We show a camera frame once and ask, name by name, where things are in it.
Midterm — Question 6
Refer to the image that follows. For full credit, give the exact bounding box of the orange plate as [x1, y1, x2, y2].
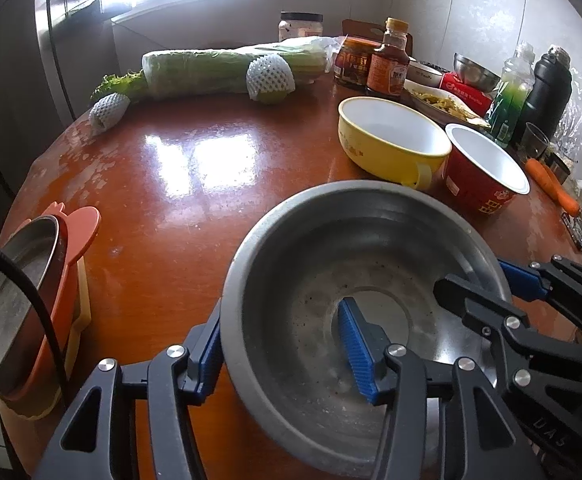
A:
[0, 201, 102, 401]

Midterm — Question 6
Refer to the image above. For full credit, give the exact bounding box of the sauce bottle with orange cap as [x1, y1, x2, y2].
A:
[367, 17, 410, 100]

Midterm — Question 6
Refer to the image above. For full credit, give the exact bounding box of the clear plastic cup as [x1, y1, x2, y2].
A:
[521, 122, 550, 161]

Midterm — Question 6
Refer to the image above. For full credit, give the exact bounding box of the white plate of food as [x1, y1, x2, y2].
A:
[403, 80, 492, 128]

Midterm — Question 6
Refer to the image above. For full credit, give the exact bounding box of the glass jar with black lid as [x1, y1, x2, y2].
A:
[278, 11, 324, 43]

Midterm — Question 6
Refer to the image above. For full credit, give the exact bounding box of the black thermos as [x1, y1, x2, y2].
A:
[511, 45, 572, 146]

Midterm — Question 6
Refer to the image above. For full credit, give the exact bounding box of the shiny steel bowl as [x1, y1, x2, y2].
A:
[453, 52, 502, 92]

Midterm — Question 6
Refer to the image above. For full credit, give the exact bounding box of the black cable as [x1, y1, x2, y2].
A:
[0, 232, 72, 411]

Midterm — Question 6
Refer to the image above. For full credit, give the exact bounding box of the small white bowl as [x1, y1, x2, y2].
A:
[407, 60, 444, 88]

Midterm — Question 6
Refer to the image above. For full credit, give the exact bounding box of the yellow bowl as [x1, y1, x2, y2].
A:
[337, 96, 452, 192]

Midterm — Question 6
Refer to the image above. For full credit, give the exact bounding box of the small foam-netted fruit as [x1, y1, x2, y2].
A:
[88, 94, 130, 136]

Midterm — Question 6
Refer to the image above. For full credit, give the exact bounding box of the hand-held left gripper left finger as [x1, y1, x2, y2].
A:
[46, 300, 224, 480]

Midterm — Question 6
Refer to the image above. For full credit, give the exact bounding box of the dark steel pan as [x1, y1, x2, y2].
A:
[0, 215, 69, 393]

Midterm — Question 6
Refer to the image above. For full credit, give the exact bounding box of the sauce jar with red lid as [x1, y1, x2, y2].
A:
[333, 35, 382, 86]

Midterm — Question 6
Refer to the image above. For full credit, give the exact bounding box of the bagged celery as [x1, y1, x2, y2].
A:
[142, 37, 344, 98]

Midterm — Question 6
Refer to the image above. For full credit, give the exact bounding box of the green drink bottle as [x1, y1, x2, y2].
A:
[486, 42, 536, 148]

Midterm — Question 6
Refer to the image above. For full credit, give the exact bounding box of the grey refrigerator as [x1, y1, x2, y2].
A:
[0, 0, 122, 196]

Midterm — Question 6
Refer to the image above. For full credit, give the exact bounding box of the carrot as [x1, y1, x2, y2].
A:
[526, 158, 582, 216]

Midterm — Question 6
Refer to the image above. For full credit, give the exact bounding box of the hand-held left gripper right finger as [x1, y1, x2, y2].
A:
[338, 297, 542, 480]

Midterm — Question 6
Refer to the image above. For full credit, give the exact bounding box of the red bowl with white inside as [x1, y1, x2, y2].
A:
[442, 123, 530, 217]

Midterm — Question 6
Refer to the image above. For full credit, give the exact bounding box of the red box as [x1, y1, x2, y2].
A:
[438, 72, 494, 118]

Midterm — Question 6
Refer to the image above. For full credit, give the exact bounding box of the yellow leaf-shaped plate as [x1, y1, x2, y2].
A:
[0, 255, 92, 421]

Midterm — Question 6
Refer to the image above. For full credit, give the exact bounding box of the large steel bowl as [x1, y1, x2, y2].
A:
[220, 180, 514, 466]

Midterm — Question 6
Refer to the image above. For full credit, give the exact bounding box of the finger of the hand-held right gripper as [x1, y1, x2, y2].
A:
[498, 255, 582, 333]
[433, 274, 582, 401]

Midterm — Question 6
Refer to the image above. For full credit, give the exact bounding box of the green lettuce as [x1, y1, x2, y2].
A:
[91, 71, 149, 103]

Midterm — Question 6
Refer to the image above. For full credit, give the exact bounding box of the large foam-netted fruit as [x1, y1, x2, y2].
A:
[247, 55, 296, 106]

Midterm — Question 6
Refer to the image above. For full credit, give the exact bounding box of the clear plastic bag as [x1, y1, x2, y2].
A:
[556, 105, 582, 161]

